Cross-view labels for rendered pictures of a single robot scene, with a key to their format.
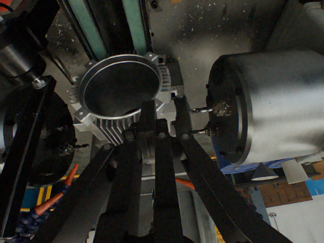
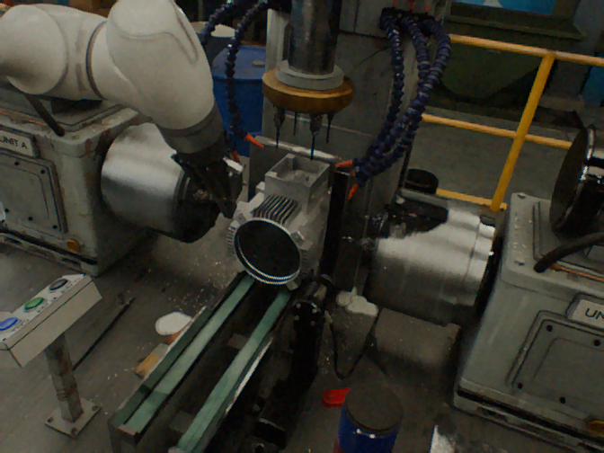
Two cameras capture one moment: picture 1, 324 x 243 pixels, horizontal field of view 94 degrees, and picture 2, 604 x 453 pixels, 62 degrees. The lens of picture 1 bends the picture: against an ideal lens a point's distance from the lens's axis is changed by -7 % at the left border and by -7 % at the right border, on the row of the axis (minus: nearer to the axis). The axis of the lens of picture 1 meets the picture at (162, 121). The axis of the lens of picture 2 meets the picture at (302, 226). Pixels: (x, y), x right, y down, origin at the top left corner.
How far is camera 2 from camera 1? 0.78 m
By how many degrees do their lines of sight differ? 17
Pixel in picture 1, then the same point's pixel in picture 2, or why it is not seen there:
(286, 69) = (140, 203)
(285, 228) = not seen: outside the picture
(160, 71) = (233, 246)
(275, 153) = not seen: hidden behind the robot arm
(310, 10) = (93, 248)
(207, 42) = (195, 273)
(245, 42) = (156, 255)
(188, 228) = not seen: hidden behind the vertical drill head
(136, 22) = (234, 296)
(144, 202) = (339, 118)
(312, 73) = (124, 193)
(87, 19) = (268, 315)
